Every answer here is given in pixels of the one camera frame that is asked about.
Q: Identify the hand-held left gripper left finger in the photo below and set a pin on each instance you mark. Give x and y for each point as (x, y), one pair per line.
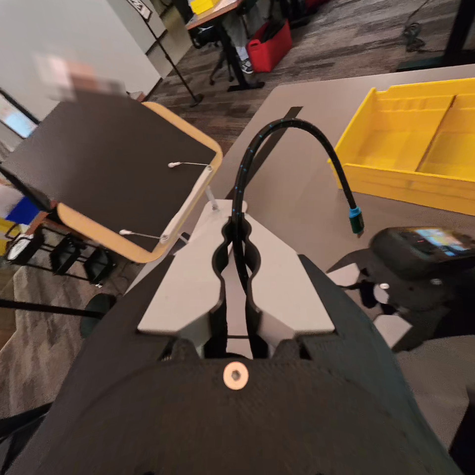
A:
(185, 289)

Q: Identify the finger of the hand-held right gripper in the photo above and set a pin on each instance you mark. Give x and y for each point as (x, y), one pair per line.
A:
(343, 277)
(393, 330)

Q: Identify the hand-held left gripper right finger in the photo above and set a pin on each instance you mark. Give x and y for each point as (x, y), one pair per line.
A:
(285, 293)

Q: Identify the yellow plastic bin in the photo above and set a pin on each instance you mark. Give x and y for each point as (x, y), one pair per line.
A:
(389, 182)

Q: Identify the black monitor with wooden edge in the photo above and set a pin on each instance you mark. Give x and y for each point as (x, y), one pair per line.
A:
(111, 167)

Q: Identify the black tape strip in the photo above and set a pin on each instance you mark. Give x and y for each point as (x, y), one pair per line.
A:
(289, 113)

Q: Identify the blue box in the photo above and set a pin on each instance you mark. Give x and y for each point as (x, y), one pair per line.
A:
(22, 211)

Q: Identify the black pole stand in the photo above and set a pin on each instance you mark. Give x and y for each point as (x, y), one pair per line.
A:
(196, 100)

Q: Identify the red plastic bin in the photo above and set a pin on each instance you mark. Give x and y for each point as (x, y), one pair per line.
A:
(271, 52)

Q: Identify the black desk leg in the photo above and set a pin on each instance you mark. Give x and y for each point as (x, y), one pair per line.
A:
(458, 29)

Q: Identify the wooden desk with black legs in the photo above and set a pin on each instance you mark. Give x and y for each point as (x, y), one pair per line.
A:
(211, 15)

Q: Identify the small yellow bin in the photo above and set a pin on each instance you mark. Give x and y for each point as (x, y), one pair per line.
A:
(202, 5)

